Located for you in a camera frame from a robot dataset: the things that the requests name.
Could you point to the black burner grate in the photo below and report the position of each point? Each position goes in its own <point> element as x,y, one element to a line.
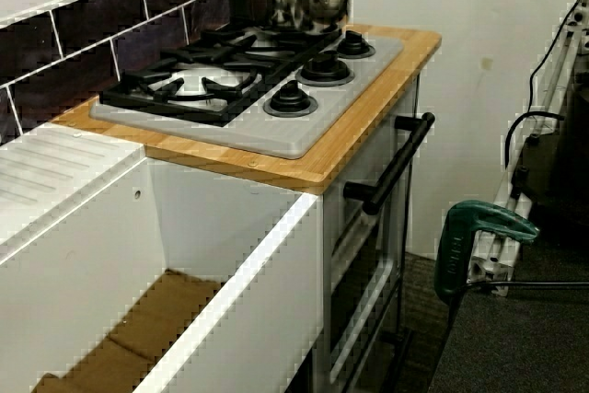
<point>161,110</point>
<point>315,49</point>

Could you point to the black stove knob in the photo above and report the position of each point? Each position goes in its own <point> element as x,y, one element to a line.
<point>290,100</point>
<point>324,68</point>
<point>355,45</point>

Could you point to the grey toy stove plate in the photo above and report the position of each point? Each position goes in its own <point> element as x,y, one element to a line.
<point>276,135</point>

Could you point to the wooden countertop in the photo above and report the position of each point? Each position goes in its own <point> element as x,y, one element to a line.
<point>368,126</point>

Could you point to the white toy oven front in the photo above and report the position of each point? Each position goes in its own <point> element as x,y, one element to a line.
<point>368,153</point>

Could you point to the dark tile backsplash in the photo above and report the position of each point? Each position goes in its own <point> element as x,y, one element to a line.
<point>83,34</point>

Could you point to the white ribbed drainboard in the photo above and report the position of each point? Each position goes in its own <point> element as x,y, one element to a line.
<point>55,167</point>

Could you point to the green clamp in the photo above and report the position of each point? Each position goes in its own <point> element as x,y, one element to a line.
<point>453,255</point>

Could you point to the dark machine base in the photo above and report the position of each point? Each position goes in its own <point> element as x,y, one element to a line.
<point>570,158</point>

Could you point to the white sink basin box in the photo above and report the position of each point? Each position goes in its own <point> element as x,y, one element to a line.
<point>257,319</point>

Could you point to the brown cardboard piece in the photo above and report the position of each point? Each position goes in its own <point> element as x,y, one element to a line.
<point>152,319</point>

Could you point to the aluminium frame rail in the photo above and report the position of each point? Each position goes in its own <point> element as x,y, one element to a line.
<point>494,269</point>

